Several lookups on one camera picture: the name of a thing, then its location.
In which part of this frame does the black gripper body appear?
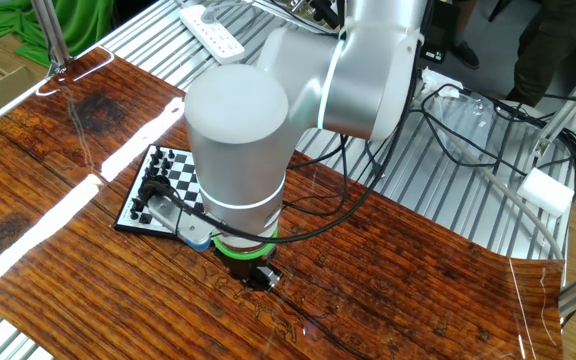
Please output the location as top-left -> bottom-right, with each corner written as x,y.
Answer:
216,249 -> 275,286

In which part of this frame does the magnetic chessboard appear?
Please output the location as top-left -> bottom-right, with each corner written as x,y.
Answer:
114,144 -> 204,239

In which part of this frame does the wood grain table mat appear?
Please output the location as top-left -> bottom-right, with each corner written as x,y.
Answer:
0,47 -> 567,360

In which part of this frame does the white power strip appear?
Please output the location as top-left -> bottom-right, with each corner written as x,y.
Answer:
178,3 -> 246,66

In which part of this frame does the clear plastic bag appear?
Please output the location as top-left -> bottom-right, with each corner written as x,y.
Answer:
420,84 -> 527,169

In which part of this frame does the white crumpled paper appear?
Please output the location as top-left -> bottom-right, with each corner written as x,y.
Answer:
420,67 -> 465,100

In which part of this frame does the white foam block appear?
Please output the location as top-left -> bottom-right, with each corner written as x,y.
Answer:
516,167 -> 576,219

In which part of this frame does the green cloth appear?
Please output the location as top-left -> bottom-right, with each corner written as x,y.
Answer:
0,0 -> 115,69

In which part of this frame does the black red LED display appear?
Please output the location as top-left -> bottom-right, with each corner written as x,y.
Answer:
417,0 -> 462,65

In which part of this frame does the person leg with dark shoe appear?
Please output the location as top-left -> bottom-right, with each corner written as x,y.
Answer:
450,0 -> 480,70

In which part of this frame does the person in olive trousers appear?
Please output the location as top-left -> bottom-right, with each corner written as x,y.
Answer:
506,0 -> 576,108

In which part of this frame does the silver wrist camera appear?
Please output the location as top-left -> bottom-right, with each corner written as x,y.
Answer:
146,197 -> 215,251

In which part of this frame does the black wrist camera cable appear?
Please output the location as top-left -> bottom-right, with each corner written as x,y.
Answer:
139,49 -> 419,246

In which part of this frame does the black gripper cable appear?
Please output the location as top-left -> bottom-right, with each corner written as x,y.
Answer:
280,134 -> 387,219

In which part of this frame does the black USB cable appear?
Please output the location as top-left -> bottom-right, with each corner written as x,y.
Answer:
407,83 -> 529,176

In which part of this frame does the grey hose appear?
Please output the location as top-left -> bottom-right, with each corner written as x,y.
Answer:
417,97 -> 566,261

